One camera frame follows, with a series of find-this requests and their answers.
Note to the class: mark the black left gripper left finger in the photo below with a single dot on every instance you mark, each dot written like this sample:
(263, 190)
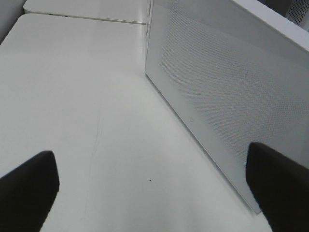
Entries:
(27, 194)

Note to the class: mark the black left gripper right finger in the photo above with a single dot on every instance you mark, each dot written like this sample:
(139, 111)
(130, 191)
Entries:
(280, 186)

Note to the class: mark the white microwave door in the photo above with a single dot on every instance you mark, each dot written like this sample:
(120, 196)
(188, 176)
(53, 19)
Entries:
(235, 72)

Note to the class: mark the white microwave oven body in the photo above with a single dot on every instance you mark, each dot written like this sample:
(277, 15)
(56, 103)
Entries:
(297, 11)

